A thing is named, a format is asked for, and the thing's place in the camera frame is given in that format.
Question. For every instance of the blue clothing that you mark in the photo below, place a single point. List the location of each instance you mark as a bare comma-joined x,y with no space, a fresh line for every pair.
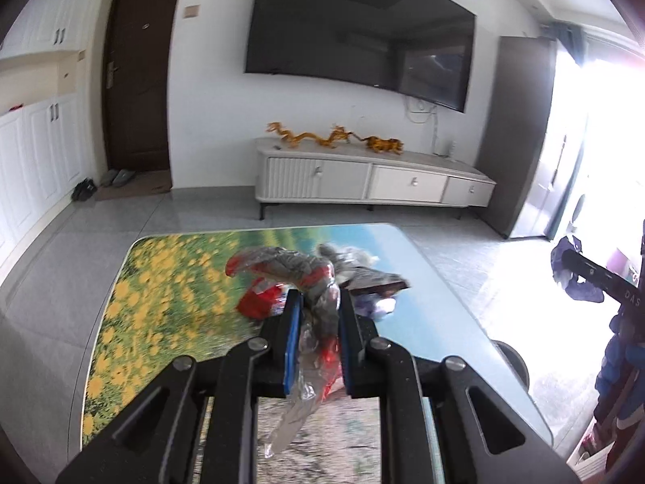
617,363

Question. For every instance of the silver plastic wrapper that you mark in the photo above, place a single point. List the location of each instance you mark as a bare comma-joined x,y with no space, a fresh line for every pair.
347,259

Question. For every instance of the dark purple snack wrapper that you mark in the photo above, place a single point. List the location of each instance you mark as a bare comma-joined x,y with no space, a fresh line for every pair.
378,282

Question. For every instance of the tall dark grey cabinet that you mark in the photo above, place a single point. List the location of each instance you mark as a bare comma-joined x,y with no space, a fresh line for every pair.
514,136

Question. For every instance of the grey slipper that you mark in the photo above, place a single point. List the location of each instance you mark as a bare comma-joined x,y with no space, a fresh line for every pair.
125,176
109,178

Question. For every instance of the white power strip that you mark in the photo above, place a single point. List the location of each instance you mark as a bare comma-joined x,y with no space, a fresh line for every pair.
449,148

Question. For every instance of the clear red plastic wrapper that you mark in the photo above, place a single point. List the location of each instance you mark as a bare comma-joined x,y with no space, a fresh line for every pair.
312,272

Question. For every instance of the brown doormat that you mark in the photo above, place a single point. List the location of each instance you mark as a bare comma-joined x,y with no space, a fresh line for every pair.
146,185

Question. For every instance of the golden dragon ornament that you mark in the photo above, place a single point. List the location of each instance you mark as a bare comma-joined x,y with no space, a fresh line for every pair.
307,137

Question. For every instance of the dark blue bag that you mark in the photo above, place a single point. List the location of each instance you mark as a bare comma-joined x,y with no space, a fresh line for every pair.
579,290

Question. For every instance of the golden tiger ornament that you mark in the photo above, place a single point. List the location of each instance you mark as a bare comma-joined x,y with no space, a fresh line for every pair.
384,145

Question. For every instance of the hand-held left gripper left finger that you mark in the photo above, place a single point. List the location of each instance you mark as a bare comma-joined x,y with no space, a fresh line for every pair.
292,343

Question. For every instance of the dark brown entrance door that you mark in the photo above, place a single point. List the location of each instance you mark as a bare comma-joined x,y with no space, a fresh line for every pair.
141,85

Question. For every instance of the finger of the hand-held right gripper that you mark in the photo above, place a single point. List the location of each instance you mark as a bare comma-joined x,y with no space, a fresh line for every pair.
604,277

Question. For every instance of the white tv cabinet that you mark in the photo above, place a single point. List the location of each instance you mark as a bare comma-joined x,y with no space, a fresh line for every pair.
322,176

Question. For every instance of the dark round stool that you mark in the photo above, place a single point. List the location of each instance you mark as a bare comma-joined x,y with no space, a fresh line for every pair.
514,368

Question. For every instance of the glass balcony door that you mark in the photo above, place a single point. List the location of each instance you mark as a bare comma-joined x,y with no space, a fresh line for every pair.
549,176

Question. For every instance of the large black television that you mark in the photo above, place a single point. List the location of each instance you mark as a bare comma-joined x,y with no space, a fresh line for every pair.
352,25

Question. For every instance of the white built-in cabinet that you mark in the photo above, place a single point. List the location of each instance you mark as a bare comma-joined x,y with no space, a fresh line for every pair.
35,161

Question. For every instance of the teal curtain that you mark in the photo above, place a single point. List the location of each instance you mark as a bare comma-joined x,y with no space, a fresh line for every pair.
569,38

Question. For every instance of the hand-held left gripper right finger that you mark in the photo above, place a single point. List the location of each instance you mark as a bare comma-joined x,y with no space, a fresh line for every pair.
346,358

